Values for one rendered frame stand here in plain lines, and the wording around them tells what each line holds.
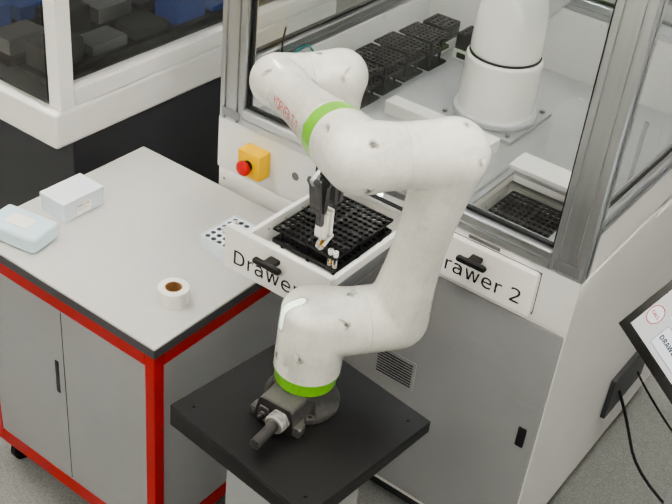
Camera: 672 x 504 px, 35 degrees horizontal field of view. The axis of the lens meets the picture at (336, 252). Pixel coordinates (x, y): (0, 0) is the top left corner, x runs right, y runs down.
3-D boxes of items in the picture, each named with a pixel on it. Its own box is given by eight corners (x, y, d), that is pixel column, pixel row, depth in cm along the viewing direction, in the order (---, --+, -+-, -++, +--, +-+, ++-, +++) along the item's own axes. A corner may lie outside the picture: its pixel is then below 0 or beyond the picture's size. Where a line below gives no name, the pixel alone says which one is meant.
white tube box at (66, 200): (64, 223, 255) (63, 205, 252) (40, 209, 259) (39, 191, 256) (104, 203, 264) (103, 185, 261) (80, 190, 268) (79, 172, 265)
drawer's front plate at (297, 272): (325, 321, 225) (330, 279, 218) (223, 264, 238) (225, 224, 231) (330, 317, 226) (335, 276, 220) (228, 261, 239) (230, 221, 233)
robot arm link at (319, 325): (360, 391, 202) (377, 314, 191) (283, 403, 197) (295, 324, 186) (338, 347, 212) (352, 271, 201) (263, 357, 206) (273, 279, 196)
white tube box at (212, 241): (224, 262, 248) (225, 249, 246) (199, 247, 252) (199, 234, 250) (260, 241, 257) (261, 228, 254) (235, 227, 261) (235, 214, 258)
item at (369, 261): (325, 308, 226) (328, 285, 222) (234, 259, 237) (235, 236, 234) (427, 233, 253) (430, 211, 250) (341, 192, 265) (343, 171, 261)
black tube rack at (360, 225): (333, 283, 233) (335, 259, 229) (271, 250, 241) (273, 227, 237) (390, 241, 248) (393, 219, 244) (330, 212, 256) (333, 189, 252)
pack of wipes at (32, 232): (60, 237, 251) (59, 221, 248) (33, 256, 243) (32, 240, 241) (10, 216, 255) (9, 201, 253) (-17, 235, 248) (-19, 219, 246)
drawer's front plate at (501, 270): (527, 317, 232) (537, 277, 226) (418, 262, 245) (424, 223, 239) (531, 313, 234) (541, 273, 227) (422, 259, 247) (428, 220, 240)
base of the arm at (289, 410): (281, 471, 191) (284, 448, 188) (214, 434, 196) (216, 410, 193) (353, 394, 210) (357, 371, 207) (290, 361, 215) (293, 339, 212)
